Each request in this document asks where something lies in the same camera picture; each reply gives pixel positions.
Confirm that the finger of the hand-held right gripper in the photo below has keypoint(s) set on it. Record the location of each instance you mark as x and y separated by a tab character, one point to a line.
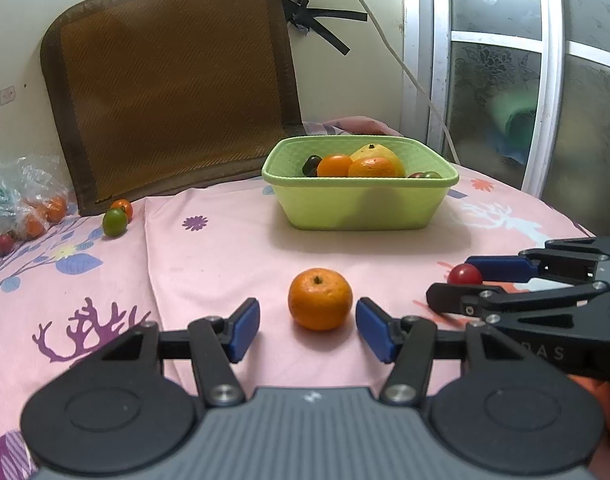
500	267
450	297

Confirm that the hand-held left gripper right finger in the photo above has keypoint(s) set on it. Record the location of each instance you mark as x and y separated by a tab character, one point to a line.
375	332

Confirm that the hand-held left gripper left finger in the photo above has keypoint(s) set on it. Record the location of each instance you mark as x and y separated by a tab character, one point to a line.
245	330

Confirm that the red cherry tomato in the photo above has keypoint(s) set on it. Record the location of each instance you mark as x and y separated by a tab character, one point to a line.
464	275
416	175

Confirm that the large orange tangerine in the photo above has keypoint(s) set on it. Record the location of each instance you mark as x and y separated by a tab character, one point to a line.
320	300

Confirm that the light green plastic basket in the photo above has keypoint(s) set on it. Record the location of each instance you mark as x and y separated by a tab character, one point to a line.
355	200

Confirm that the yellow lemon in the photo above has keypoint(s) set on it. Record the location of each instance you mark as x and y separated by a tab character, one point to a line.
380	152

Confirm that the pink printed bedsheet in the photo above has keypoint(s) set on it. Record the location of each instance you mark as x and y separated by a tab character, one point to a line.
210	260

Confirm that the green object behind glass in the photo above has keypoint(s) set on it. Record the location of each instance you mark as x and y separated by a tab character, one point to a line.
516	122

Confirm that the orange cherry tomato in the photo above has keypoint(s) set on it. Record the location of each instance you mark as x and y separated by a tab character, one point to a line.
122	208

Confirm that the pink folded blanket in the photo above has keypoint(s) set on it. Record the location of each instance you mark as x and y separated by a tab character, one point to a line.
355	125

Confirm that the white framed frosted glass door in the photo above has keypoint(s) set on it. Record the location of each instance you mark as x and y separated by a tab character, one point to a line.
510	60

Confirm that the orange fruit in bag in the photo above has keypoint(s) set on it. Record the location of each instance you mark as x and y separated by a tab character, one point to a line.
55	209
34	227

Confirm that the red fruit in bag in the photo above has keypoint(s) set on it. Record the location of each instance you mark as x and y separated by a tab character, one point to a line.
5	243

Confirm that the brown woven seat cushion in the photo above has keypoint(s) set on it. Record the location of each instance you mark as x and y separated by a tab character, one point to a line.
170	85

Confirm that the clear plastic bag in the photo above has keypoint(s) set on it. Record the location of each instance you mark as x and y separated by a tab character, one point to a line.
15	190

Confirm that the black tape strips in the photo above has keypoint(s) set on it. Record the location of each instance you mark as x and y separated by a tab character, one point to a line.
320	17

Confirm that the white wall socket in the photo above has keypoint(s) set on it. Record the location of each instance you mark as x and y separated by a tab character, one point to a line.
6	95

